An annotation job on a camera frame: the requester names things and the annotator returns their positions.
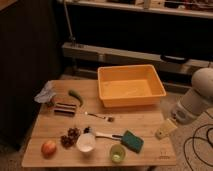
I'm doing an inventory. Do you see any red apple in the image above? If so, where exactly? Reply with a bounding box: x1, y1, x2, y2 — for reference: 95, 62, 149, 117
41, 140, 56, 157

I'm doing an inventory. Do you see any metal shelf rail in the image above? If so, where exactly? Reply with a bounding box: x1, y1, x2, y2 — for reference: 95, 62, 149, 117
62, 42, 213, 75

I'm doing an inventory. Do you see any small brush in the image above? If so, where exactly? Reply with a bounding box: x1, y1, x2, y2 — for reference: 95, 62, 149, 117
85, 112, 115, 122

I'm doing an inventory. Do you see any green plastic cup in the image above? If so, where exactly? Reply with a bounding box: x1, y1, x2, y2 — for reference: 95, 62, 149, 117
110, 144, 126, 163

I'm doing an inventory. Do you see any dark striped block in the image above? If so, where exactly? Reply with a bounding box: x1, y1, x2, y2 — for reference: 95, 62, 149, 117
54, 103, 77, 116

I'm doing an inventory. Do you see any crumpled white cloth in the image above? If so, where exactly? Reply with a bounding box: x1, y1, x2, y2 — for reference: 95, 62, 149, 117
34, 81, 56, 103

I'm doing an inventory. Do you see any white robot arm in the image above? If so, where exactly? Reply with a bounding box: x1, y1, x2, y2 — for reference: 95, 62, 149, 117
155, 68, 213, 139

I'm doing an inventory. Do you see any green sponge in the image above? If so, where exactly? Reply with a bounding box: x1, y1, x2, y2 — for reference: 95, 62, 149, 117
121, 131, 144, 153

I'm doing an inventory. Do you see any white handled spatula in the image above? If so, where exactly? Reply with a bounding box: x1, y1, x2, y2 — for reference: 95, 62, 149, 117
83, 126, 123, 140

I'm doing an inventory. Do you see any green chili pepper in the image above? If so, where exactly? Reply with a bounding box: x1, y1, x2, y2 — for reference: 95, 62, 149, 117
68, 90, 83, 107

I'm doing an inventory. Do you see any dark grape bunch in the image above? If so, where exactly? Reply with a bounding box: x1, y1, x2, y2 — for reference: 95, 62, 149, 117
60, 127, 81, 148

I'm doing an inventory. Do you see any black floor cable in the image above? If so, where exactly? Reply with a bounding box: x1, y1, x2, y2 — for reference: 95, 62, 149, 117
182, 109, 213, 171

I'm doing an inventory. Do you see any orange plastic bin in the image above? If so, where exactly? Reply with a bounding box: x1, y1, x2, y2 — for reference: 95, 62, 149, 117
98, 64, 166, 107

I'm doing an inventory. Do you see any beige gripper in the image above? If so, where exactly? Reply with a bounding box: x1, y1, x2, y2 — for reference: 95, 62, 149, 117
155, 118, 177, 139

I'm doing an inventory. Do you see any wooden table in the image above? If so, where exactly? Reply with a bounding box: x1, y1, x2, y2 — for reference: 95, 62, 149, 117
22, 80, 176, 168

